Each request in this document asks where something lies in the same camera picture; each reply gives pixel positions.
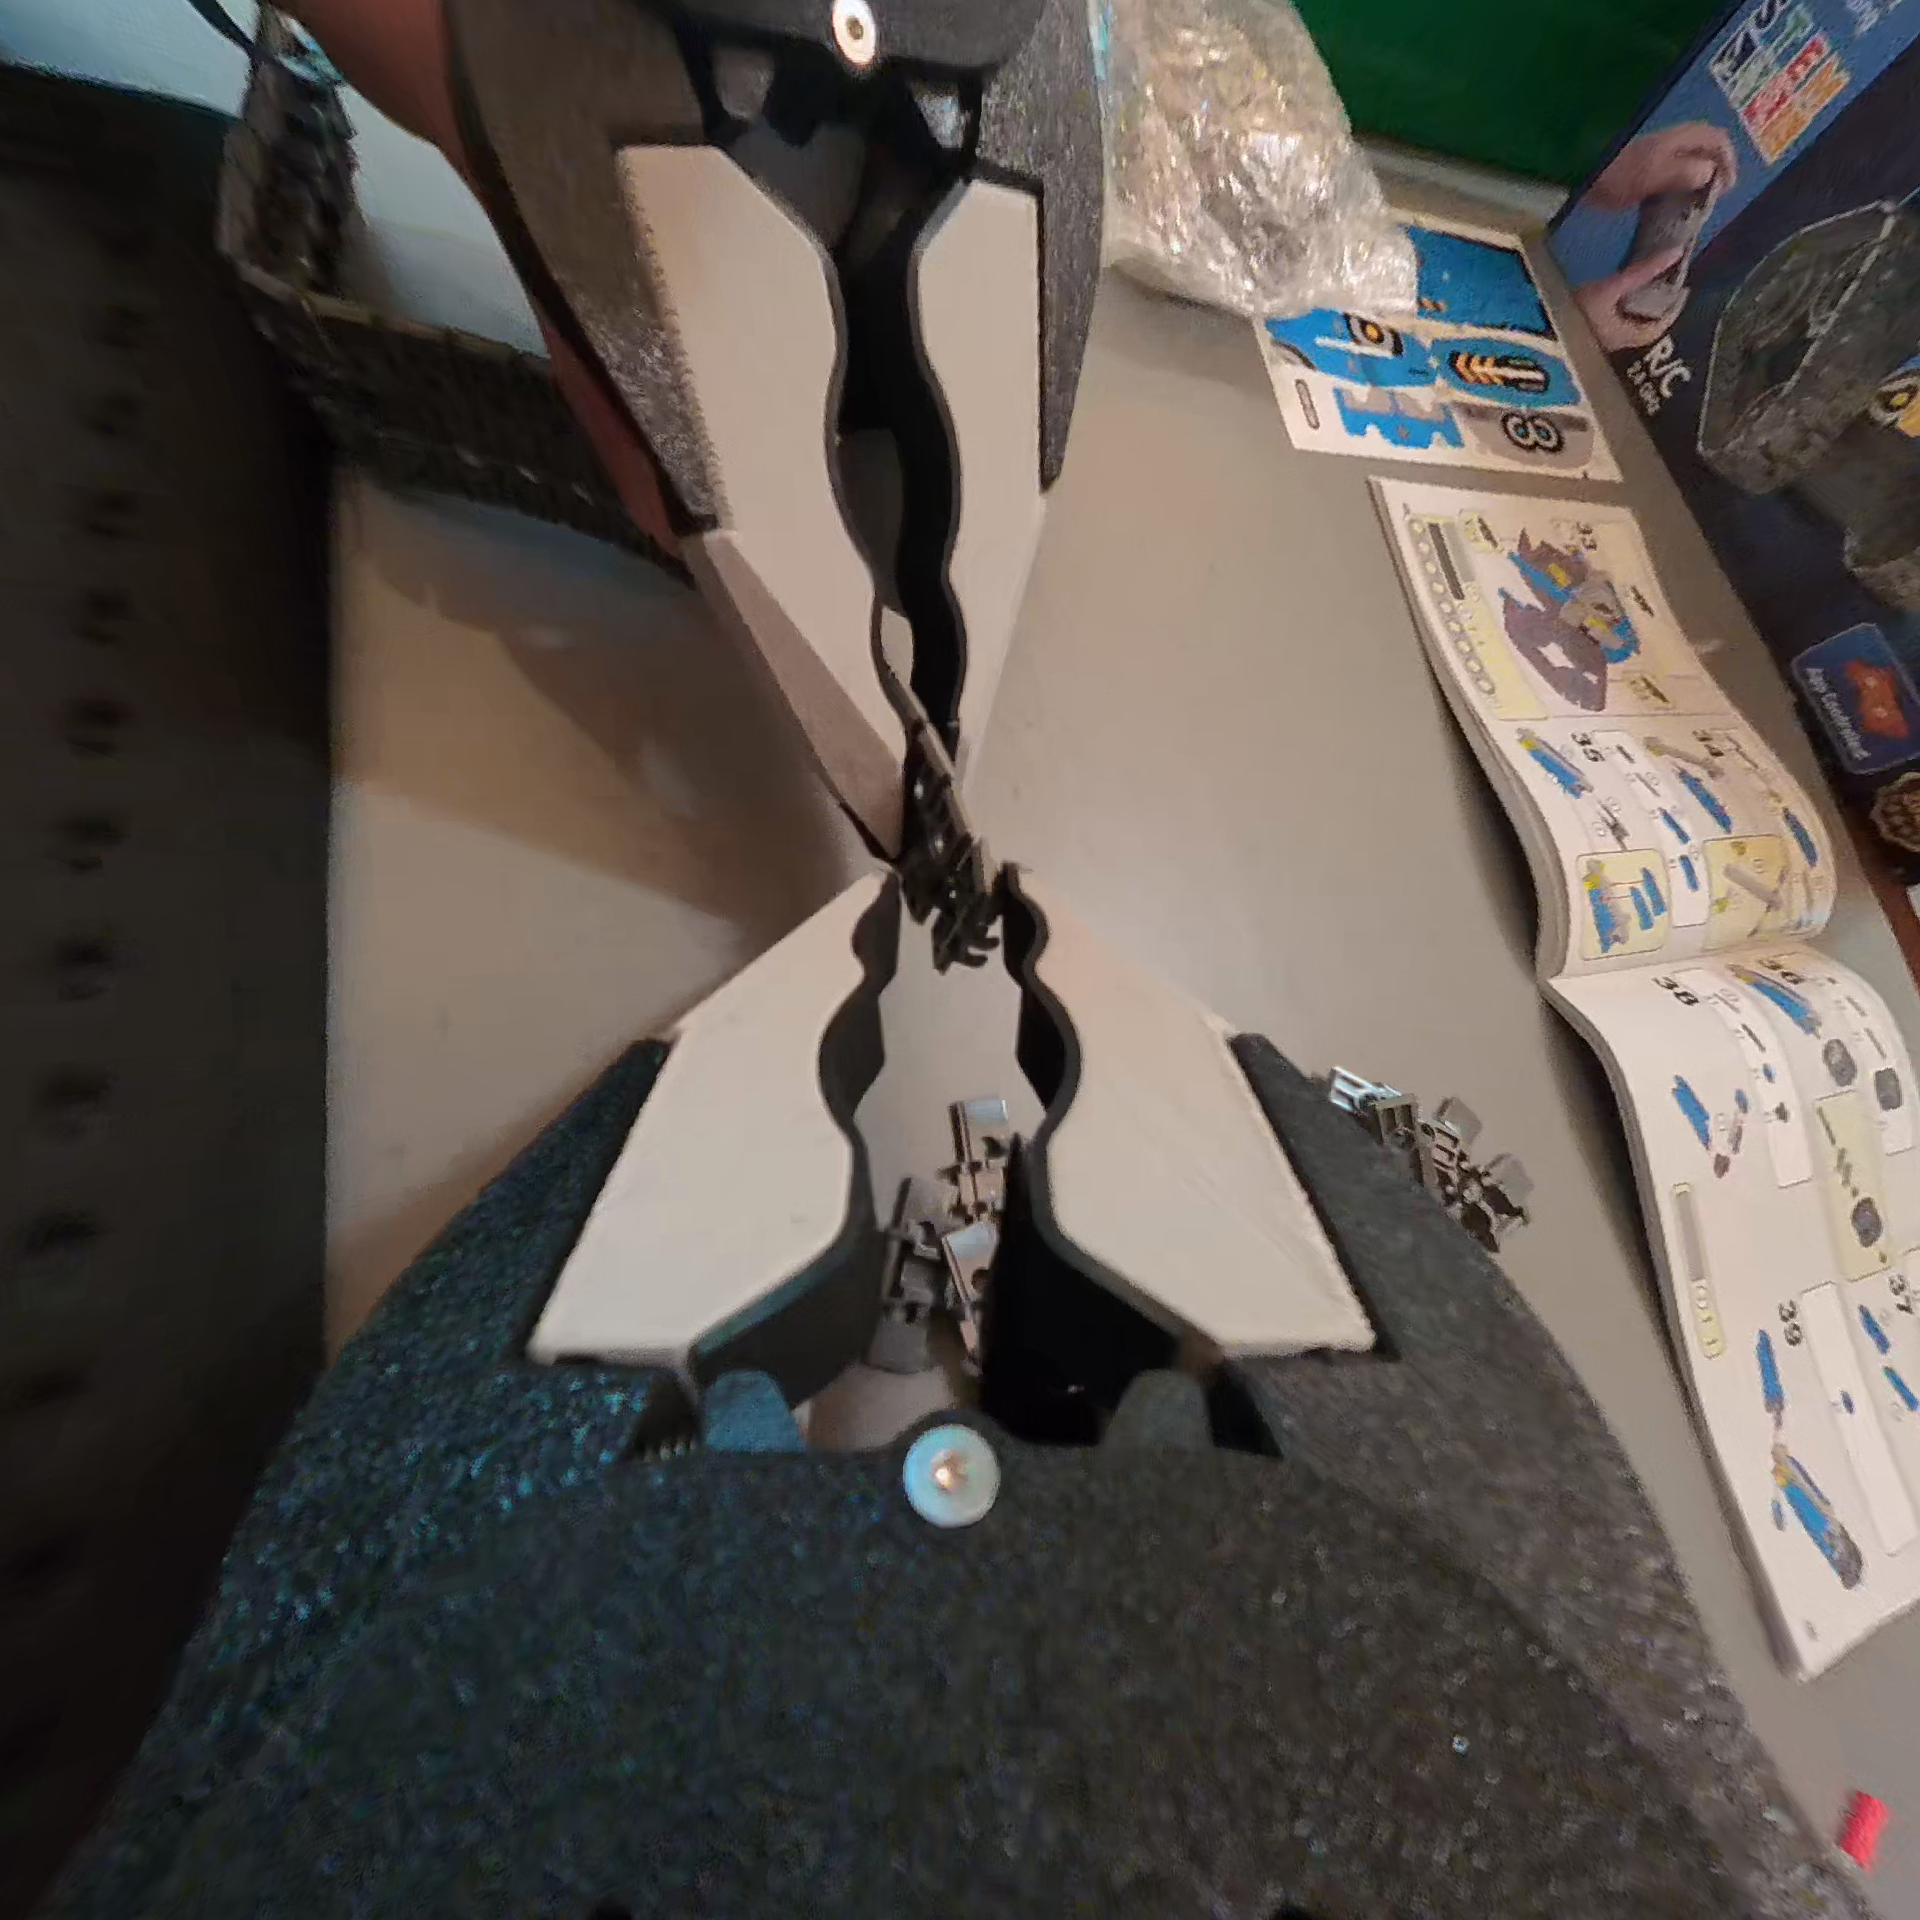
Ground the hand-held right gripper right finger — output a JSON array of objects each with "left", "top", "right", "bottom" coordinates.
[{"left": 982, "top": 863, "right": 1380, "bottom": 1419}]

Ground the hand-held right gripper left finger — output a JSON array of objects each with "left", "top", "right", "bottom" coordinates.
[{"left": 533, "top": 872, "right": 903, "bottom": 1405}]

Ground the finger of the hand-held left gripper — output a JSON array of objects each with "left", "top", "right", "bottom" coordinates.
[
  {"left": 903, "top": 178, "right": 1051, "bottom": 780},
  {"left": 621, "top": 147, "right": 942, "bottom": 869}
]

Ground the pile of grey track links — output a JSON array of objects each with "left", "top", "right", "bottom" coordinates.
[{"left": 882, "top": 1063, "right": 1539, "bottom": 1378}]

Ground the grey track link chain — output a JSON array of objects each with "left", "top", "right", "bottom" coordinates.
[{"left": 215, "top": 29, "right": 1006, "bottom": 977}]

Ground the grey desk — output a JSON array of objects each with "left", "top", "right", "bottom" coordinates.
[{"left": 321, "top": 0, "right": 1920, "bottom": 1920}]

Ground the person's left hand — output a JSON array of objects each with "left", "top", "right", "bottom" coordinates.
[{"left": 280, "top": 0, "right": 710, "bottom": 552}]

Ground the crumpled clear plastic bag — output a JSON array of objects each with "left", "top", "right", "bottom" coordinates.
[{"left": 1101, "top": 0, "right": 1420, "bottom": 322}]

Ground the blue sticker sheet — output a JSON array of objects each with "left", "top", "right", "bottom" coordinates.
[{"left": 1254, "top": 211, "right": 1624, "bottom": 487}]

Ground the instruction booklet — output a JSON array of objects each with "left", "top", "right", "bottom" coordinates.
[{"left": 1366, "top": 476, "right": 1920, "bottom": 1683}]

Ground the green storage bin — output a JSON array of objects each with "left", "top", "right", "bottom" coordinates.
[{"left": 1287, "top": 0, "right": 1731, "bottom": 193}]

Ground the black perforated chair armrest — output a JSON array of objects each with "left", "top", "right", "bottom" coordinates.
[{"left": 0, "top": 67, "right": 334, "bottom": 1920}]

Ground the robot kit box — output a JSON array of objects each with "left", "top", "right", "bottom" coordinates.
[{"left": 1545, "top": 0, "right": 1920, "bottom": 892}]

